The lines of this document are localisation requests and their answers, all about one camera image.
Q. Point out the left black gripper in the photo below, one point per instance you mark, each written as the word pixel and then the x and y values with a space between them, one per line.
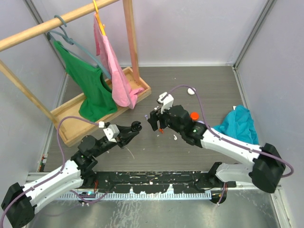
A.
pixel 123 130

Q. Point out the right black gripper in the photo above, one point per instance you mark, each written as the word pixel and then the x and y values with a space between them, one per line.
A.
pixel 154 117

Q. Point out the black charging case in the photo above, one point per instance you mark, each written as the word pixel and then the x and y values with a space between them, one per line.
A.
pixel 136 126

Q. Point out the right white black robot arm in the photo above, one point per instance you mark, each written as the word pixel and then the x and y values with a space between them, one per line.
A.
pixel 260 165

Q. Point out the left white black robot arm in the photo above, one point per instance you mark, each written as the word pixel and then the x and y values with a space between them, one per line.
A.
pixel 21 203

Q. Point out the orange charging case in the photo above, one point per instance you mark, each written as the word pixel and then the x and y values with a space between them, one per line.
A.
pixel 194 116

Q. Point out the white round charging case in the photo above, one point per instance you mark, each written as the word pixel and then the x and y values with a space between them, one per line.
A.
pixel 191 91

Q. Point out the pink cloth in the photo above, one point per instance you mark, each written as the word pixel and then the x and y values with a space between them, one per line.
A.
pixel 122 93

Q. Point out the green shirt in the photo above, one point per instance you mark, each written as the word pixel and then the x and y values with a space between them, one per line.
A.
pixel 98 95

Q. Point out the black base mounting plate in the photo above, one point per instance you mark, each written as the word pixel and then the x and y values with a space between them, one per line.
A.
pixel 152 181

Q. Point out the teal cloth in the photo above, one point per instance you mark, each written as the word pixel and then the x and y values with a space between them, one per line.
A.
pixel 239 124

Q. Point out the yellow hanger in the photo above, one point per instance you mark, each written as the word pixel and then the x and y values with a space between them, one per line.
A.
pixel 101 26

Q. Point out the blue-grey hanger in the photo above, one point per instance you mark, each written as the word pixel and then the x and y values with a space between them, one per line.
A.
pixel 70 41

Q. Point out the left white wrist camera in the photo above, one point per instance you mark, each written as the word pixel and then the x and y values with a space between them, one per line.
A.
pixel 111 132

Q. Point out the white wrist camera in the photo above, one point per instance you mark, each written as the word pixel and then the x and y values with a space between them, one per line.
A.
pixel 111 132
pixel 166 101

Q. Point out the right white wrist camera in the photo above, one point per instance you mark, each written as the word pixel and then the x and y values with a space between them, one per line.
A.
pixel 166 101

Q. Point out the white slotted cable duct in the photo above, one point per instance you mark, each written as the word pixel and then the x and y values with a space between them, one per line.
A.
pixel 168 195

